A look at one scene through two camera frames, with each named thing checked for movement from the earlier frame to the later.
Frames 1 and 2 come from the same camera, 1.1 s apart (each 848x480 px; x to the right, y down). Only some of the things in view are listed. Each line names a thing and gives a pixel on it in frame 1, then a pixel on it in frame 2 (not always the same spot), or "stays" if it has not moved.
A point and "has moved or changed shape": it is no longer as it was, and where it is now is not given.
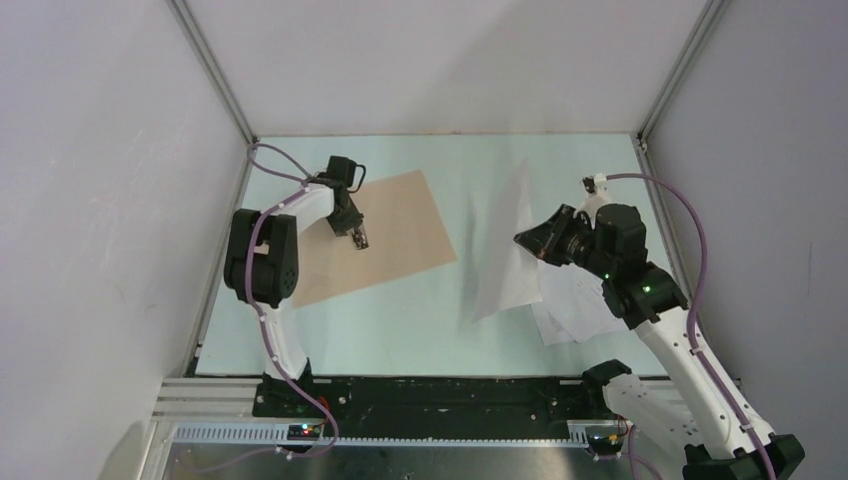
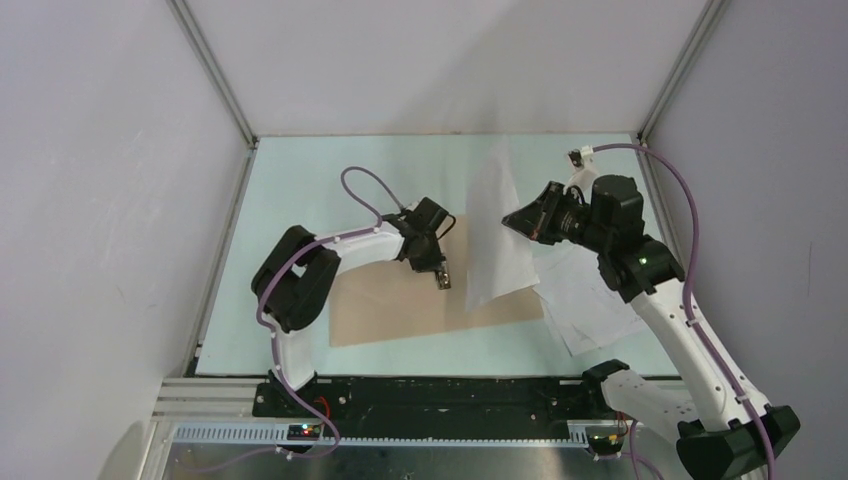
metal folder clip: [360, 238] has moved or changed shape
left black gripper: [354, 218] → [432, 262]
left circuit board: [303, 432] stays
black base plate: [310, 400] stays
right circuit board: [605, 444] stays
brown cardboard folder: [401, 227] has moved or changed shape
